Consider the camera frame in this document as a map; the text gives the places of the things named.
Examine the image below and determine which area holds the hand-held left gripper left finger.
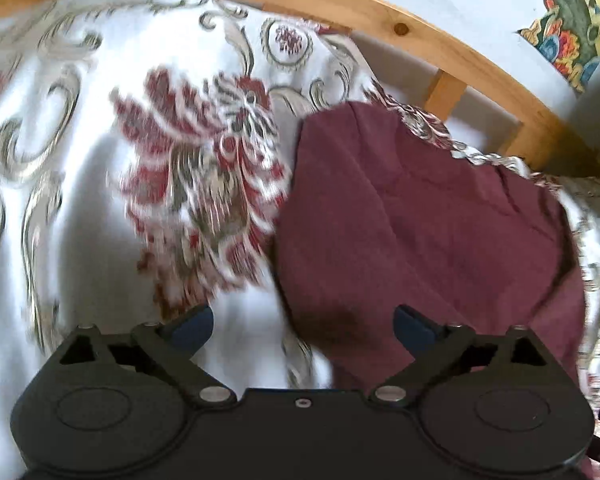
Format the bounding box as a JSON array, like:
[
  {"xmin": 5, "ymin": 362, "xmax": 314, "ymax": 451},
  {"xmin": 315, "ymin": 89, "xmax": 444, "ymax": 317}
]
[{"xmin": 55, "ymin": 304, "xmax": 239, "ymax": 407}]

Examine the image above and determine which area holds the maroon cloth garment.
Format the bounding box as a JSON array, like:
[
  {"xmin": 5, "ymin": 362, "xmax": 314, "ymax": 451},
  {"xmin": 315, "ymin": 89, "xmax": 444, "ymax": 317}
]
[{"xmin": 272, "ymin": 101, "xmax": 589, "ymax": 397}]

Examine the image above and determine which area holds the colourful floral wall poster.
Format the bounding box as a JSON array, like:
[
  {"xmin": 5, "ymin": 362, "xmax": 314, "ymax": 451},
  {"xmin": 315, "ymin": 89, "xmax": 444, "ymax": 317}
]
[{"xmin": 517, "ymin": 0, "xmax": 600, "ymax": 95}]

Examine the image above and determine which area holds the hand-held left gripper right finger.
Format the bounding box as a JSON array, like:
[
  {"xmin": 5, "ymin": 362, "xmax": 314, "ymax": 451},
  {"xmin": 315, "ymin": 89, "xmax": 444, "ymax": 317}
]
[{"xmin": 368, "ymin": 303, "xmax": 549, "ymax": 408}]

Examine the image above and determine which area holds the floral embroidered white bedspread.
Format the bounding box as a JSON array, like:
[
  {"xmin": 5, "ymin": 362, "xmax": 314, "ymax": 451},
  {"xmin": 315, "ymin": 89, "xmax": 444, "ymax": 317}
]
[{"xmin": 0, "ymin": 0, "xmax": 600, "ymax": 480}]

